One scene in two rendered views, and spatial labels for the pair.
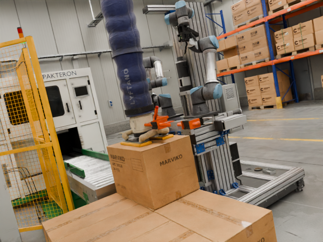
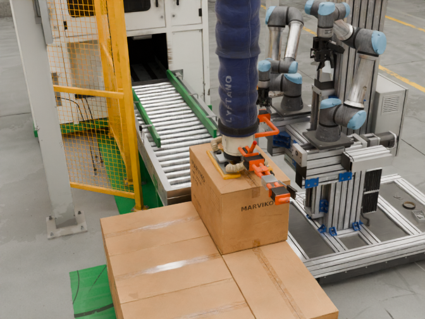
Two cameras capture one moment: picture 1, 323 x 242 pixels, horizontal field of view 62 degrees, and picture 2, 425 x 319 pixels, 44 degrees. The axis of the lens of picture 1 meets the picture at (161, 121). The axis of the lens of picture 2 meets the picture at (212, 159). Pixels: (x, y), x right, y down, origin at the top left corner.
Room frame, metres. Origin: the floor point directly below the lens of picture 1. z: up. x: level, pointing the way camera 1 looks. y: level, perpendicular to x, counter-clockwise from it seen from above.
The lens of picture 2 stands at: (-0.63, -0.40, 2.40)
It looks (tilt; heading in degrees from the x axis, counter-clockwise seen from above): 28 degrees down; 15
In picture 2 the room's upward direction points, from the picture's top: 2 degrees counter-clockwise
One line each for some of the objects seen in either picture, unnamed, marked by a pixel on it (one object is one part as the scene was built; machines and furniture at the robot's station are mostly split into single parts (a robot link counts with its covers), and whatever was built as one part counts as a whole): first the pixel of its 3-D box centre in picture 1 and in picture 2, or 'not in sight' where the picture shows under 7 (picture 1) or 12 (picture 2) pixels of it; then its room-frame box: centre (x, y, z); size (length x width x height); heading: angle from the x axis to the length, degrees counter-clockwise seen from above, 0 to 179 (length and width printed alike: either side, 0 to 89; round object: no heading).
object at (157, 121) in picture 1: (159, 124); (253, 161); (1.82, 0.02, 1.07); 0.10 x 0.08 x 0.06; 121
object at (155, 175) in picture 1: (150, 166); (236, 191); (2.04, 0.16, 0.74); 0.60 x 0.40 x 0.40; 33
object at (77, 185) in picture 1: (67, 178); (137, 133); (3.18, 1.26, 0.50); 2.31 x 0.05 x 0.19; 32
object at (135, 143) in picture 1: (134, 140); (222, 161); (1.99, 0.23, 0.97); 0.34 x 0.10 x 0.05; 31
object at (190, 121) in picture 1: (190, 123); (279, 195); (1.52, -0.16, 1.07); 0.08 x 0.07 x 0.05; 31
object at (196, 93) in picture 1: (198, 94); (331, 111); (2.28, -0.35, 1.20); 0.13 x 0.12 x 0.14; 58
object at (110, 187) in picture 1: (132, 178); (216, 184); (2.36, 0.36, 0.58); 0.70 x 0.03 x 0.06; 122
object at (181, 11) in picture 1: (181, 10); (326, 14); (1.96, -0.30, 1.82); 0.09 x 0.08 x 0.11; 148
